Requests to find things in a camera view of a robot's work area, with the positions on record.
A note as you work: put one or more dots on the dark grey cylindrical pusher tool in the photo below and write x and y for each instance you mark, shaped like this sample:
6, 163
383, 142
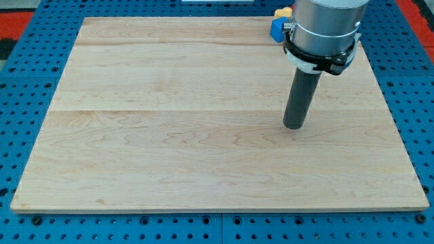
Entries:
300, 97

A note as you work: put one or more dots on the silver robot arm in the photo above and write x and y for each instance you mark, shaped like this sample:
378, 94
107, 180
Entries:
326, 27

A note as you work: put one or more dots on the black and white mounting clamp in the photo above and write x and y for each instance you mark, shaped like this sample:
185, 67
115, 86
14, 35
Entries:
318, 62

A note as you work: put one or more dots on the yellow block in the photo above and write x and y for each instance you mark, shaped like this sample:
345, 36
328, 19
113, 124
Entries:
283, 12

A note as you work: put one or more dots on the light wooden board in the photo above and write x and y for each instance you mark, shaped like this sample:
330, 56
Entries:
183, 115

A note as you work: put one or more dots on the blue triangle block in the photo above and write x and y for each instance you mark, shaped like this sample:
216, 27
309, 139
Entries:
276, 30

